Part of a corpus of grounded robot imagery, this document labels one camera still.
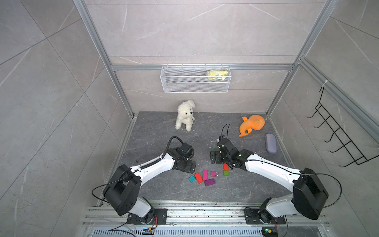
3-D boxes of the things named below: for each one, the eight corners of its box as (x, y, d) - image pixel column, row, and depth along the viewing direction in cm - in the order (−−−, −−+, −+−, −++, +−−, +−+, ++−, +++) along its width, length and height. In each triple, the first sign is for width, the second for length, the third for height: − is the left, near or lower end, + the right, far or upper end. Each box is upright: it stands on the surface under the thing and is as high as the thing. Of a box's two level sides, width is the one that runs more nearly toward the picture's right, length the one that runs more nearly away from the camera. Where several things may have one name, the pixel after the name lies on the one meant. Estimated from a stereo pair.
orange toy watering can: (240, 137, 108) (243, 130, 102) (232, 126, 115) (234, 119, 109) (263, 129, 113) (267, 122, 107) (254, 118, 120) (257, 112, 114)
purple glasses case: (265, 151, 100) (267, 149, 98) (265, 134, 109) (267, 132, 107) (275, 154, 99) (277, 152, 97) (274, 136, 108) (276, 134, 106)
